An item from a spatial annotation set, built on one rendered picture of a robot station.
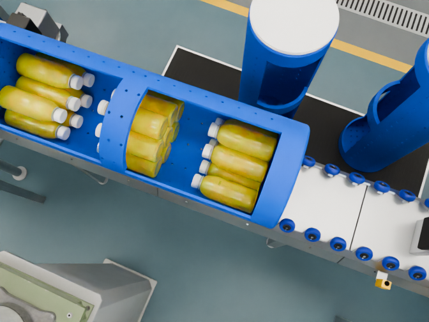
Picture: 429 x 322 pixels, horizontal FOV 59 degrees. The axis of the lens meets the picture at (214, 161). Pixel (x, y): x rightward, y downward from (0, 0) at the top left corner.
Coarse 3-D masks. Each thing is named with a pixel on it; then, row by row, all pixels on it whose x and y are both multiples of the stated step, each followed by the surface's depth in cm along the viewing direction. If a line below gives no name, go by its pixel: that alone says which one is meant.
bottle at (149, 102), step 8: (144, 96) 102; (152, 96) 102; (144, 104) 101; (152, 104) 101; (160, 104) 101; (168, 104) 101; (176, 104) 103; (160, 112) 100; (168, 112) 100; (176, 112) 105; (168, 120) 101
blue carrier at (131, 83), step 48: (0, 48) 105; (48, 48) 96; (96, 96) 118; (192, 96) 92; (48, 144) 100; (96, 144) 114; (192, 144) 115; (288, 144) 87; (192, 192) 105; (288, 192) 86
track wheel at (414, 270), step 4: (412, 268) 104; (416, 268) 104; (420, 268) 103; (424, 268) 104; (408, 272) 106; (412, 272) 104; (416, 272) 104; (420, 272) 103; (424, 272) 103; (412, 276) 105; (416, 276) 104; (420, 276) 104; (424, 276) 104
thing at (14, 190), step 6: (0, 180) 166; (0, 186) 167; (6, 186) 171; (12, 186) 176; (12, 192) 177; (18, 192) 182; (24, 192) 187; (30, 192) 192; (30, 198) 194; (36, 198) 200; (42, 198) 206
